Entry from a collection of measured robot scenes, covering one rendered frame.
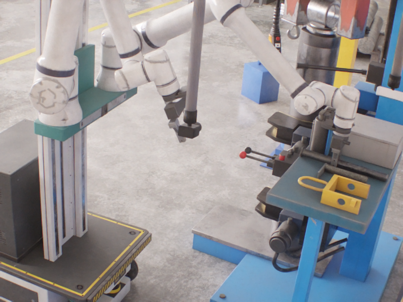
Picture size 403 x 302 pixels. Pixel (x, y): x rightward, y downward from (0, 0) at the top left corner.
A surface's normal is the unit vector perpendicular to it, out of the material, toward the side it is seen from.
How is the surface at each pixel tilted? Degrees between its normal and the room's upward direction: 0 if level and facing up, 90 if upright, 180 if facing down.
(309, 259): 90
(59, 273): 0
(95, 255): 0
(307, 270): 90
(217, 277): 0
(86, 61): 90
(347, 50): 90
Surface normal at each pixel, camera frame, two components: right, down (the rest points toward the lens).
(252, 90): -0.82, 0.20
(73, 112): 0.73, 0.00
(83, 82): 0.92, 0.25
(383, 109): -0.46, 0.37
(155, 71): 0.02, 0.45
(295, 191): 0.08, -0.89
